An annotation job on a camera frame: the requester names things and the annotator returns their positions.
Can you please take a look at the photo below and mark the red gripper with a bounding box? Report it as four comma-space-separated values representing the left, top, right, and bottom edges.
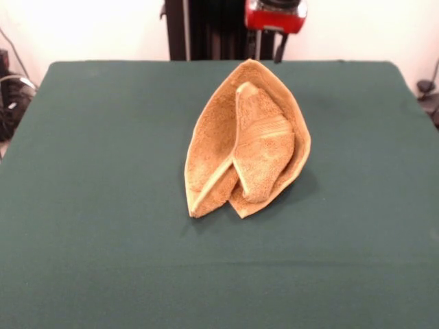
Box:
244, 6, 308, 64

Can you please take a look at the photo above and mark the tan terry towel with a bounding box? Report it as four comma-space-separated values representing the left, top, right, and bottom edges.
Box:
184, 58, 312, 220

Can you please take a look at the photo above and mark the dark green table cloth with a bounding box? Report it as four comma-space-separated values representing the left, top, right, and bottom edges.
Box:
0, 60, 439, 329

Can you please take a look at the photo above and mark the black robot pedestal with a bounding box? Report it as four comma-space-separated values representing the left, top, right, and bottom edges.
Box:
159, 0, 284, 62

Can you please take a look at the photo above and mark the grey cable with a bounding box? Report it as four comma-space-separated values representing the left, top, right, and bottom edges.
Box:
0, 27, 38, 92

